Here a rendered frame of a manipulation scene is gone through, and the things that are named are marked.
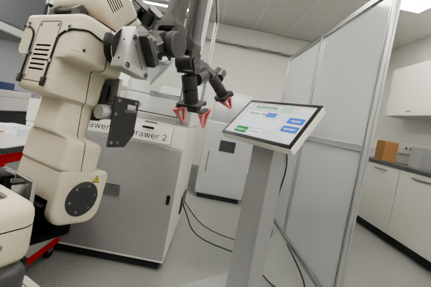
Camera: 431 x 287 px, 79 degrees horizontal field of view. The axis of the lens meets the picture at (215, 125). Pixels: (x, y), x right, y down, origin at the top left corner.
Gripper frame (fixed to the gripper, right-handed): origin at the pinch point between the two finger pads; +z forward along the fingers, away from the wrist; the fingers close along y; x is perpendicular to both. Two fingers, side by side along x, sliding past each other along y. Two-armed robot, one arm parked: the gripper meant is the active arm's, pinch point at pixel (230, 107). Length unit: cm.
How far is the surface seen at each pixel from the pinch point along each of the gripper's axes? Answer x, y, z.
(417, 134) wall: -243, 6, 260
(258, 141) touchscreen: 7.3, -18.2, 15.3
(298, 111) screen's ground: -17.3, -28.0, 15.3
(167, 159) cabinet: 39, 34, 14
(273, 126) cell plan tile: -4.2, -20.4, 15.1
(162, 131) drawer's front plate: 28.9, 36.5, -2.0
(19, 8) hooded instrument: 29, 128, -105
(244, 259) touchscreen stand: 52, -15, 66
